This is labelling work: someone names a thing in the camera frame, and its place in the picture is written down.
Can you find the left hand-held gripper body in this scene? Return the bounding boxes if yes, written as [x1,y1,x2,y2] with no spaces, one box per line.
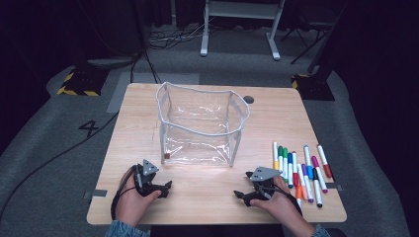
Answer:
[132,159,162,198]

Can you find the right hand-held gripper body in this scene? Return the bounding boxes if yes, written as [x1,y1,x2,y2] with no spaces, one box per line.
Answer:
[245,166,284,201]

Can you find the yellow marker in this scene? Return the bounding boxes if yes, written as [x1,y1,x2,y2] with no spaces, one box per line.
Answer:
[272,141,280,171]

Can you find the orange marker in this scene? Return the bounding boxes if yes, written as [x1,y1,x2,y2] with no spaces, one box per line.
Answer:
[295,162,303,209]

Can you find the light green marker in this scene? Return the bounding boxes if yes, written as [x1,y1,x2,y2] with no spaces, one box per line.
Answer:
[282,147,290,184]

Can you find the salmon marker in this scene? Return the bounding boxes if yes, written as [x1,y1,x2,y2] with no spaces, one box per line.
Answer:
[298,167,309,201]

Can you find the dark green marker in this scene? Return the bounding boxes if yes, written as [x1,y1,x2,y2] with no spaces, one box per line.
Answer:
[277,145,285,172]

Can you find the purple marker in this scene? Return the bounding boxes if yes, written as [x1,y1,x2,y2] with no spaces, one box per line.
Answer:
[300,163,314,203]

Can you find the clear plastic bag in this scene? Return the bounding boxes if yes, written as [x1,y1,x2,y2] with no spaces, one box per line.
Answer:
[155,81,251,168]

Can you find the light blue marker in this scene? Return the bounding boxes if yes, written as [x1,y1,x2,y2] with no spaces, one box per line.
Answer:
[302,144,314,181]

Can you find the magenta marker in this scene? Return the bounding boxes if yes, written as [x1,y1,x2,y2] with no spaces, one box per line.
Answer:
[310,155,329,194]

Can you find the dark red marker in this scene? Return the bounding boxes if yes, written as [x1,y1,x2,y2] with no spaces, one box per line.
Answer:
[316,143,333,179]

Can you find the person's left hand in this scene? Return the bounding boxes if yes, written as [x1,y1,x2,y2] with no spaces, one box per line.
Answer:
[115,166,162,228]

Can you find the person's right hand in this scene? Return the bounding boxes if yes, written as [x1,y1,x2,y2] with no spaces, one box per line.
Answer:
[250,176,314,235]

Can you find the person's dark clothing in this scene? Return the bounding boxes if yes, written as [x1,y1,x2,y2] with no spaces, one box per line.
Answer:
[149,224,286,237]

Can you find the black yellow striped stand base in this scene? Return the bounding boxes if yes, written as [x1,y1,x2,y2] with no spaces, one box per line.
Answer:
[291,72,336,102]
[56,67,110,98]

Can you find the black slanted pole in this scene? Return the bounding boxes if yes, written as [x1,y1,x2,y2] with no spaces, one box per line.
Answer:
[305,0,350,75]

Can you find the black folding stand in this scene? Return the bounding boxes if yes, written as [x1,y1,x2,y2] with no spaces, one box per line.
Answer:
[280,19,334,65]

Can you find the right hand-held gripper cable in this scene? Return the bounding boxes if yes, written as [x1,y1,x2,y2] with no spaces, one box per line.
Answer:
[260,182,303,216]

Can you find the hand-held gripper cable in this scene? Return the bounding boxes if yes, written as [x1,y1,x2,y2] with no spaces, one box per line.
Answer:
[260,182,303,216]
[111,164,139,221]

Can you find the left hand-held gripper cable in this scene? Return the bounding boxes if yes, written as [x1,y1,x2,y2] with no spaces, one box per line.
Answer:
[111,164,139,221]

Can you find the long black floor cable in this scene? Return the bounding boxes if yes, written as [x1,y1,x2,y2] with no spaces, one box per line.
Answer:
[0,111,121,222]

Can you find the bundle of floor cables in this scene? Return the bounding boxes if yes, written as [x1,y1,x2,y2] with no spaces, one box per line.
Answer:
[147,16,215,50]

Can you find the white metal desk frame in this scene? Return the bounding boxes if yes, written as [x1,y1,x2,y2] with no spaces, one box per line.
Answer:
[200,0,287,61]

